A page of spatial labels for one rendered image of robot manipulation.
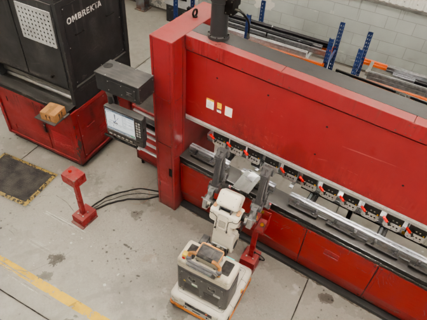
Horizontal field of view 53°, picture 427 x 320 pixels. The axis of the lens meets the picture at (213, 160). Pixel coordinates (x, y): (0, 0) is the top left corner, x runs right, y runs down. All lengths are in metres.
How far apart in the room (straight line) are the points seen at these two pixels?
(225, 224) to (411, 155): 1.61
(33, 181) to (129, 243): 1.60
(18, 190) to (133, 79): 2.54
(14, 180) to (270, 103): 3.59
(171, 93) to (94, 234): 2.02
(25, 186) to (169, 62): 2.82
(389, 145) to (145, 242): 2.90
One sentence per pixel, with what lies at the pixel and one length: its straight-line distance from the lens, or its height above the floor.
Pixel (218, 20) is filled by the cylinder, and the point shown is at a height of 2.49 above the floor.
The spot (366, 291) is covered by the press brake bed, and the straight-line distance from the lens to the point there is 4.73.
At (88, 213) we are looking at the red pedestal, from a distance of 5.27.
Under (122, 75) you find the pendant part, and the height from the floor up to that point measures 1.95.
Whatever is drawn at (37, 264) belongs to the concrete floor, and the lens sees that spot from 5.16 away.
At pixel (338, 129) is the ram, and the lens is 3.61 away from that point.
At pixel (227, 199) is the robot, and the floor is 1.35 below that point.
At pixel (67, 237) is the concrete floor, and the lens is 5.27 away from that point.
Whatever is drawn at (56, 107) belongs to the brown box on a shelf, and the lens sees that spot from 5.19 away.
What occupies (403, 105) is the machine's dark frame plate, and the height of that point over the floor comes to 2.30.
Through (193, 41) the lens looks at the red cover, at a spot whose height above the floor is 2.26.
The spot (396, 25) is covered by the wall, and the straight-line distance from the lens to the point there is 7.92.
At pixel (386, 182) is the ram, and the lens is 3.78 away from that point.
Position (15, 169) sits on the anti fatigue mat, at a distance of 6.17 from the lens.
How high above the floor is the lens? 4.18
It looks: 45 degrees down
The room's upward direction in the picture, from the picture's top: 4 degrees clockwise
